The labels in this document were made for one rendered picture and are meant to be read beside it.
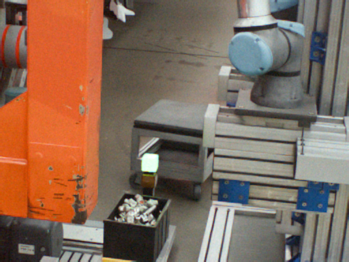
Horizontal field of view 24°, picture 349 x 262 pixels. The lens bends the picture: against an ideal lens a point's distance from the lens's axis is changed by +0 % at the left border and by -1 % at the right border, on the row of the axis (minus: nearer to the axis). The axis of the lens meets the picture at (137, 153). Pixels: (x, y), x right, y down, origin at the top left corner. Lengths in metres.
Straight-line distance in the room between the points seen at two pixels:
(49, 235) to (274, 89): 0.80
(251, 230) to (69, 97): 1.13
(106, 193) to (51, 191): 1.60
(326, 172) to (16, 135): 0.83
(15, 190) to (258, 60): 0.72
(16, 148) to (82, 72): 0.29
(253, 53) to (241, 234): 0.98
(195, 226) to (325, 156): 1.35
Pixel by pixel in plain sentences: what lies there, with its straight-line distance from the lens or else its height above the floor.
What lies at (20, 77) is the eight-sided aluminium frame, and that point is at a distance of 2.94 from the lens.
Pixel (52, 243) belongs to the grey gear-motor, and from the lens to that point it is 2.50.
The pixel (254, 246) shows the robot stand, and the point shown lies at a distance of 2.86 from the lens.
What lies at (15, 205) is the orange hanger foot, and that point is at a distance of 2.22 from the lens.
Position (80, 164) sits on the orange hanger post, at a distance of 2.12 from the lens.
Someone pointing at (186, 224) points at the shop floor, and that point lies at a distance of 3.49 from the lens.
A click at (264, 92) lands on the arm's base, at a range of 2.28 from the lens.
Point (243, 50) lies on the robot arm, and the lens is 2.14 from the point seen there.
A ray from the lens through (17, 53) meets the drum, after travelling 2.65.
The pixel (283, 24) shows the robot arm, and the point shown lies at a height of 1.05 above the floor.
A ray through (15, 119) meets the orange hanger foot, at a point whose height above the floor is 0.79.
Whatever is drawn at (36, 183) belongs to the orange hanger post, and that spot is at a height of 0.63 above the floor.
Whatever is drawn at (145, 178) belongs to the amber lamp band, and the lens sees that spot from 2.31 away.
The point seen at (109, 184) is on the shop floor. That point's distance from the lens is 3.86.
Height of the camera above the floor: 1.44
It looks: 20 degrees down
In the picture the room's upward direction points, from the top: 3 degrees clockwise
